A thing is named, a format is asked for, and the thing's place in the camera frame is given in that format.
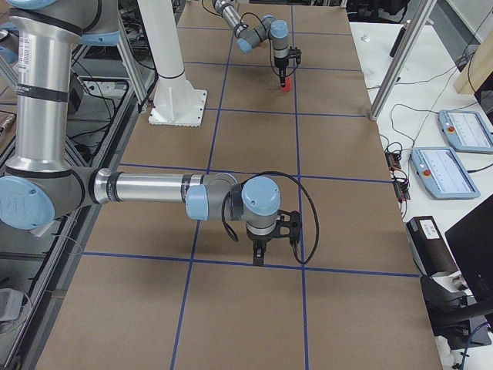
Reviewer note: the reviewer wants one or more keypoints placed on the red block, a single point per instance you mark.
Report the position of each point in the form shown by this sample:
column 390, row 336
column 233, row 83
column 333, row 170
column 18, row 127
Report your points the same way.
column 286, row 86

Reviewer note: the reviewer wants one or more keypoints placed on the black box with label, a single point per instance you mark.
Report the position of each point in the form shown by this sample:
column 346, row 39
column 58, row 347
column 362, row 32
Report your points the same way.
column 429, row 248

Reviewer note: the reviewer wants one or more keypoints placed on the teach pendant near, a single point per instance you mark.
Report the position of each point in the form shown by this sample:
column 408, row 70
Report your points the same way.
column 443, row 174

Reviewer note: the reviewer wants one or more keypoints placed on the teach pendant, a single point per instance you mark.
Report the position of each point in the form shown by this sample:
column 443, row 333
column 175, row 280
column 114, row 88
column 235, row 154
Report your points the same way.
column 443, row 174
column 466, row 131

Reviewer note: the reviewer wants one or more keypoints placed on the teach pendant far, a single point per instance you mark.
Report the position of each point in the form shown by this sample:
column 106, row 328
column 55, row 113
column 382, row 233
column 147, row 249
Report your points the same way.
column 466, row 131

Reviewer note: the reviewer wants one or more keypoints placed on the black monitor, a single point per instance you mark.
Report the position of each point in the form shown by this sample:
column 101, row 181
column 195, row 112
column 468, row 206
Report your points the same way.
column 470, row 241

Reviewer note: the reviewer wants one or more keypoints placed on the white pedestal column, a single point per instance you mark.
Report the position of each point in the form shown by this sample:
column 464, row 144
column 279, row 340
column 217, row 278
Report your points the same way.
column 175, row 101

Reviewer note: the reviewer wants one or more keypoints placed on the aluminium frame post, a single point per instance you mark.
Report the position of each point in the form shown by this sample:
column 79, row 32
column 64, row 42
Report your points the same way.
column 403, row 51

